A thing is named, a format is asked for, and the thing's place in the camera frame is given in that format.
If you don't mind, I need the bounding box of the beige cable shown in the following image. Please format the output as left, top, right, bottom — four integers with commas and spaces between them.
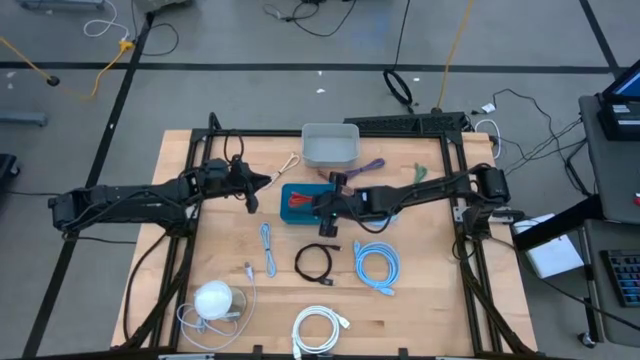
259, 152, 302, 191

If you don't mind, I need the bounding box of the black coiled floor cable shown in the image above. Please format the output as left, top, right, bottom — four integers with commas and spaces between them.
382, 0, 415, 109

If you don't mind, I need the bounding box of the white floor cable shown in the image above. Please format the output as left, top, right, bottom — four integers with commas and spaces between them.
82, 0, 131, 41

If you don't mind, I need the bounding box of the white braided cable coil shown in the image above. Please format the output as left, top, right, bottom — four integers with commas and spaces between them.
291, 305, 352, 360

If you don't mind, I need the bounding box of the thick light blue ethernet cable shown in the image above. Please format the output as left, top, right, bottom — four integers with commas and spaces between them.
352, 240, 402, 297

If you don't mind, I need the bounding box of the grey cart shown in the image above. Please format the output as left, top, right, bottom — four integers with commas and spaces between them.
577, 93, 640, 349

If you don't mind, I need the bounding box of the orange hanging cord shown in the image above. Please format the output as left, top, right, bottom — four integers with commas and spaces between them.
435, 0, 475, 112

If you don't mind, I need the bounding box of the red cable bundle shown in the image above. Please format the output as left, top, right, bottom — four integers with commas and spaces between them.
288, 192, 315, 210

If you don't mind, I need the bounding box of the white dome-shaped device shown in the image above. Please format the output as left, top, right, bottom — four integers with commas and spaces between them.
193, 280, 234, 322

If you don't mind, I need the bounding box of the black keyboard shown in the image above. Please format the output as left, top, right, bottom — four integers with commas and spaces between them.
599, 248, 640, 309

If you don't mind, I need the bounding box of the thin white cable with plug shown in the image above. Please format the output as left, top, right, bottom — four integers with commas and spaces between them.
175, 261, 259, 352

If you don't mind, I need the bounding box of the round transparent disc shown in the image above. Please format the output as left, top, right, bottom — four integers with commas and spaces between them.
227, 285, 249, 321

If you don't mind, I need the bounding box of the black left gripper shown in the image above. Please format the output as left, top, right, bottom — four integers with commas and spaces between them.
224, 155, 274, 215

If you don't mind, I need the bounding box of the white cable loop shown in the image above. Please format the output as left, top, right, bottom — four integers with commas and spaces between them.
473, 118, 502, 160

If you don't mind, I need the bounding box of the grey plastic bin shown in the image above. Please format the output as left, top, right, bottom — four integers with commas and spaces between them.
301, 123, 362, 169

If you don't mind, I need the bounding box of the purple cable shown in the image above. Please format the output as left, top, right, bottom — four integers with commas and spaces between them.
343, 158, 386, 180

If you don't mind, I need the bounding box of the teal plastic bin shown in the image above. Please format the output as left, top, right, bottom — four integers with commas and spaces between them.
279, 182, 346, 226

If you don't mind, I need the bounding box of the white box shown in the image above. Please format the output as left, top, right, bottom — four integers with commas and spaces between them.
512, 213, 585, 280

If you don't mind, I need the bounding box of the black perforated panel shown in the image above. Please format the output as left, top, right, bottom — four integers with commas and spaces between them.
342, 111, 469, 135

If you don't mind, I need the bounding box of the black aluminium table frame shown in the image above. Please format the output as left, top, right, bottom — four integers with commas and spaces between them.
112, 112, 539, 360

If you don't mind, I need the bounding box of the yellow extension cord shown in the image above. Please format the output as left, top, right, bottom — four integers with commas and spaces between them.
0, 35, 136, 100

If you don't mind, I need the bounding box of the grey floor bar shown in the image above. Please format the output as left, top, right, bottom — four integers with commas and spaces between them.
0, 110, 49, 128

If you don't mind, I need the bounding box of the thin light blue cable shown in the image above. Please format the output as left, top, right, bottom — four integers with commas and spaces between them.
259, 222, 279, 279

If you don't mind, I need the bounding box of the black cable tangle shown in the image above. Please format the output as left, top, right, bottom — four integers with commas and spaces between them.
469, 87, 594, 197

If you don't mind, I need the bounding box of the reddish brown cable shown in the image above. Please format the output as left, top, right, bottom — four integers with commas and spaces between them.
316, 168, 356, 196

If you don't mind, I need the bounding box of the black USB cable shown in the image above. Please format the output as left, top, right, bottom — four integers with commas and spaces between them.
293, 243, 344, 287

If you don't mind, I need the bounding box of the black laptop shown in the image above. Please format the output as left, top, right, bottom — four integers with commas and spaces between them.
597, 59, 640, 142

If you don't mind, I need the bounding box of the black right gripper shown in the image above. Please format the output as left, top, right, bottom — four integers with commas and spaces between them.
312, 172, 377, 238

